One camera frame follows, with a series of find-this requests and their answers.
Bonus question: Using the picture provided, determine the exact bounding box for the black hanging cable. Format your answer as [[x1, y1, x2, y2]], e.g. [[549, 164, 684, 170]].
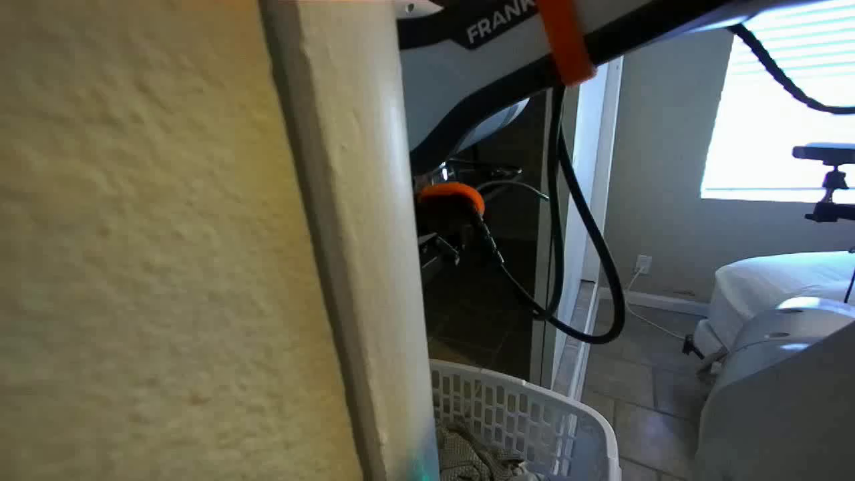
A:
[[728, 21, 855, 119]]

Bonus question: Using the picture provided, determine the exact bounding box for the white baseboard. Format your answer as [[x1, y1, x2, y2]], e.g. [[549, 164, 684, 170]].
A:
[[595, 283, 716, 318]]

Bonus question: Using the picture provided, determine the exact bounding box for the white door frame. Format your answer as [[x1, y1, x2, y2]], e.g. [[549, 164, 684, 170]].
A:
[[532, 56, 628, 405]]

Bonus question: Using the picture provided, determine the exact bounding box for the window with white blinds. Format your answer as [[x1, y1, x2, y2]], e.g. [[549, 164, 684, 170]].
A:
[[696, 0, 855, 204]]

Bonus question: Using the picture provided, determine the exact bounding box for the grey clothes pile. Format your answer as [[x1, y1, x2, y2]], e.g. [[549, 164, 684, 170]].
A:
[[434, 418, 547, 481]]

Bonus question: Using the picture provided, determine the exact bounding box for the black camera on stand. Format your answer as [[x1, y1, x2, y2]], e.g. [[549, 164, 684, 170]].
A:
[[790, 142, 855, 306]]

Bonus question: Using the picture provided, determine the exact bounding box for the thin cable loop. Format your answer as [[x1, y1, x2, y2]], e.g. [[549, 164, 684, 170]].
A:
[[472, 176, 552, 207]]

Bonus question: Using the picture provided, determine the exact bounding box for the white rounded fixture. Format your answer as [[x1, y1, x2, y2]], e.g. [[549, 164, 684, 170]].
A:
[[692, 248, 855, 359]]

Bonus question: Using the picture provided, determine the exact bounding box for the orange strap at wrist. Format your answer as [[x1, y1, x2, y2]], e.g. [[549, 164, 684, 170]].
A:
[[416, 179, 489, 220]]

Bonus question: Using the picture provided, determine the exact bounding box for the white plastic laundry basket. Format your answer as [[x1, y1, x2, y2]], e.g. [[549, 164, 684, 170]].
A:
[[426, 359, 621, 481]]

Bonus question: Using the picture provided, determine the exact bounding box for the orange strap on arm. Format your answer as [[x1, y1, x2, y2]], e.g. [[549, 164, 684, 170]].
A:
[[532, 0, 599, 89]]

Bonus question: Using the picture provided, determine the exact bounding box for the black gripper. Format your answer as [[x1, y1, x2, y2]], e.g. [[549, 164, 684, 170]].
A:
[[414, 210, 490, 274]]

